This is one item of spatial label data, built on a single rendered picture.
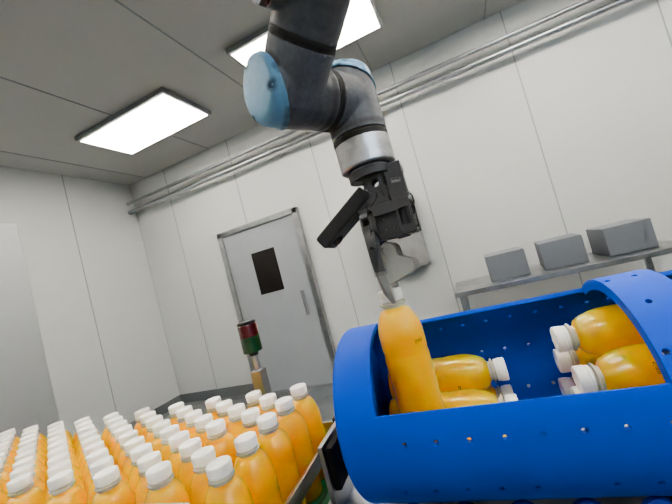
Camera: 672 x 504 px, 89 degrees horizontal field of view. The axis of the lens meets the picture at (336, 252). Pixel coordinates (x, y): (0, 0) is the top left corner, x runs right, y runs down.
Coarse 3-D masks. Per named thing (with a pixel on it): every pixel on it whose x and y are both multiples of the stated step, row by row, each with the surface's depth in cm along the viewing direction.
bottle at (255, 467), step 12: (240, 456) 58; (252, 456) 59; (264, 456) 60; (240, 468) 58; (252, 468) 58; (264, 468) 58; (252, 480) 57; (264, 480) 58; (276, 480) 60; (252, 492) 57; (264, 492) 57; (276, 492) 59
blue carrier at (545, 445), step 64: (448, 320) 65; (512, 320) 64; (640, 320) 41; (384, 384) 74; (512, 384) 66; (384, 448) 47; (448, 448) 44; (512, 448) 42; (576, 448) 40; (640, 448) 38
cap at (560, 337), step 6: (552, 330) 52; (558, 330) 52; (564, 330) 52; (552, 336) 54; (558, 336) 51; (564, 336) 51; (558, 342) 51; (564, 342) 51; (570, 342) 51; (558, 348) 52; (564, 348) 51; (570, 348) 51
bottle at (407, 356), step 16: (384, 304) 54; (400, 304) 54; (384, 320) 53; (400, 320) 52; (416, 320) 53; (384, 336) 53; (400, 336) 51; (416, 336) 52; (384, 352) 53; (400, 352) 51; (416, 352) 51; (400, 368) 51; (416, 368) 51; (432, 368) 52; (400, 384) 52; (416, 384) 51; (432, 384) 51; (400, 400) 52; (416, 400) 51; (432, 400) 51
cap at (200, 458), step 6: (198, 450) 60; (204, 450) 59; (210, 450) 59; (192, 456) 58; (198, 456) 57; (204, 456) 57; (210, 456) 58; (192, 462) 58; (198, 462) 57; (204, 462) 57
